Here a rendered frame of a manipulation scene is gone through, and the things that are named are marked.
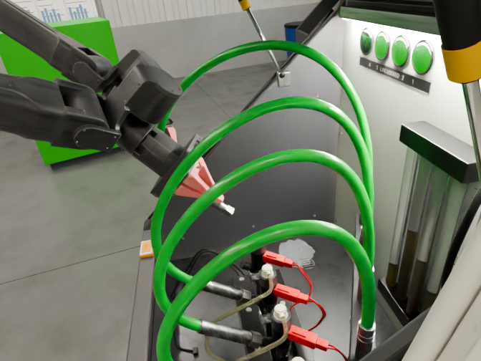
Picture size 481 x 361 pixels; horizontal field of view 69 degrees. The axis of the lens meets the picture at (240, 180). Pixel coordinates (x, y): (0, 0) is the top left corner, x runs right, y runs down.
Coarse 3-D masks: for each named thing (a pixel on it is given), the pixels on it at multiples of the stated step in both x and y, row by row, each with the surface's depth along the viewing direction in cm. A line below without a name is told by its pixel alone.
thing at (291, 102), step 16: (240, 112) 42; (256, 112) 41; (336, 112) 43; (224, 128) 42; (352, 128) 44; (208, 144) 42; (192, 160) 43; (368, 160) 47; (176, 176) 44; (368, 176) 48; (368, 192) 50; (160, 208) 46; (160, 224) 47; (160, 240) 48; (176, 272) 51; (208, 288) 53; (224, 288) 55
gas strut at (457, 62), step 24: (432, 0) 16; (456, 0) 15; (480, 0) 15; (456, 24) 16; (480, 24) 16; (456, 48) 16; (480, 48) 16; (456, 72) 17; (480, 72) 17; (480, 96) 18; (480, 120) 19; (480, 144) 20; (480, 168) 21
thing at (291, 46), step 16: (240, 48) 53; (256, 48) 52; (272, 48) 52; (288, 48) 51; (304, 48) 51; (208, 64) 55; (192, 80) 57; (352, 96) 53; (160, 128) 63; (368, 128) 55; (368, 144) 56
